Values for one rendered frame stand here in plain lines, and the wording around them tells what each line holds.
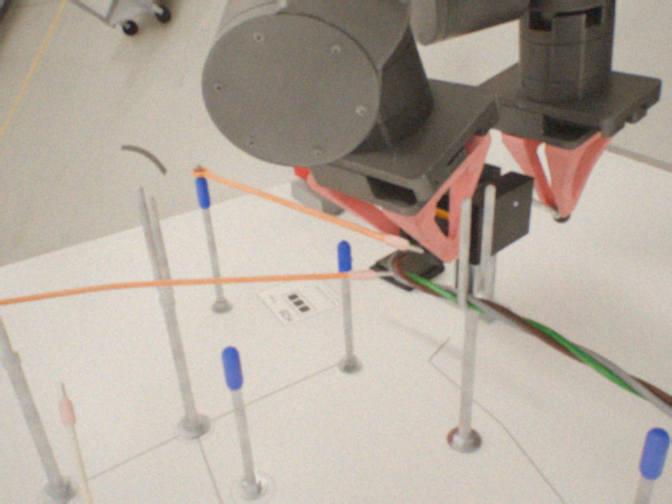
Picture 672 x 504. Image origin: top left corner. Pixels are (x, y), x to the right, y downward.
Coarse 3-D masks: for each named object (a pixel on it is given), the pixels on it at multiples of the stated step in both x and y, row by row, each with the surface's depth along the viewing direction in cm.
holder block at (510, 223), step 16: (480, 176) 41; (496, 176) 43; (512, 176) 41; (528, 176) 41; (448, 192) 40; (480, 192) 39; (496, 192) 39; (512, 192) 40; (528, 192) 41; (448, 208) 40; (480, 208) 38; (496, 208) 39; (512, 208) 40; (528, 208) 42; (480, 224) 39; (496, 224) 40; (512, 224) 41; (528, 224) 42; (480, 240) 39; (496, 240) 40; (512, 240) 42; (480, 256) 40
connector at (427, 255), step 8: (440, 208) 40; (440, 224) 38; (448, 224) 38; (400, 232) 39; (448, 232) 38; (408, 240) 39; (424, 248) 38; (416, 256) 39; (424, 256) 39; (432, 256) 38; (440, 264) 38
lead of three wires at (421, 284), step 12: (396, 252) 37; (408, 252) 38; (396, 264) 35; (396, 276) 34; (408, 276) 33; (420, 288) 32; (432, 288) 31; (444, 288) 31; (456, 288) 30; (456, 300) 30; (468, 300) 30
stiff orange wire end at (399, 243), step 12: (204, 168) 41; (216, 180) 40; (228, 180) 39; (252, 192) 38; (264, 192) 38; (288, 204) 36; (300, 204) 36; (324, 216) 35; (348, 228) 34; (360, 228) 33; (384, 240) 32; (396, 240) 32; (420, 252) 31
